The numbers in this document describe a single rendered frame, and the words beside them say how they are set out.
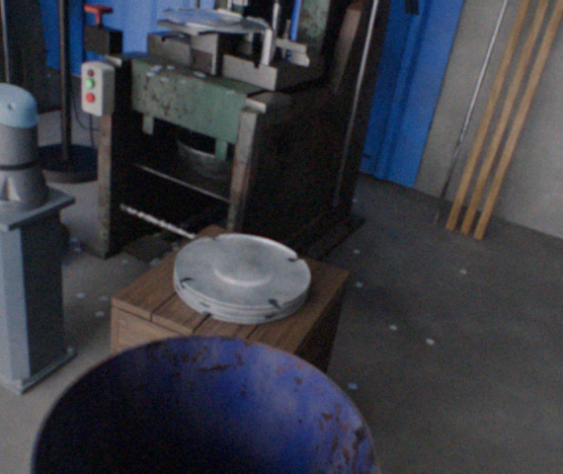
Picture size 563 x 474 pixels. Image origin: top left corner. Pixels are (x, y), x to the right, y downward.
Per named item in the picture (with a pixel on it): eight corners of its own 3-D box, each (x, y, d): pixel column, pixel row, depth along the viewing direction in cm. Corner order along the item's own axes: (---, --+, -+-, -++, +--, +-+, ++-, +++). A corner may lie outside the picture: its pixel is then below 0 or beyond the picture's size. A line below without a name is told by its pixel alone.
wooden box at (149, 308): (260, 497, 124) (284, 367, 108) (109, 425, 135) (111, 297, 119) (324, 383, 158) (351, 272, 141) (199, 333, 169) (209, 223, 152)
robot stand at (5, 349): (20, 397, 139) (7, 225, 118) (-36, 364, 145) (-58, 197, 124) (79, 355, 154) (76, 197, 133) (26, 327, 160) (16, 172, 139)
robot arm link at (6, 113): (19, 169, 118) (14, 102, 112) (-44, 155, 120) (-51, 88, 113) (51, 150, 129) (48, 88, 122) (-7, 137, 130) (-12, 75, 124)
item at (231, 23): (204, 8, 183) (204, 6, 182) (285, 29, 171) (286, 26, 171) (139, 13, 159) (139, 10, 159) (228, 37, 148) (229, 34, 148)
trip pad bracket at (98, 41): (108, 97, 177) (109, 28, 168) (84, 88, 181) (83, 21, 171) (122, 94, 182) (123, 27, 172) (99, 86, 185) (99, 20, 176)
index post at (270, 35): (268, 65, 161) (273, 29, 156) (259, 63, 162) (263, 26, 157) (274, 64, 163) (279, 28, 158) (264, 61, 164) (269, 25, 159)
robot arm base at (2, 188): (8, 219, 120) (4, 174, 115) (-44, 197, 125) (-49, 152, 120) (64, 197, 132) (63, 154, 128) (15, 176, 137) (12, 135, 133)
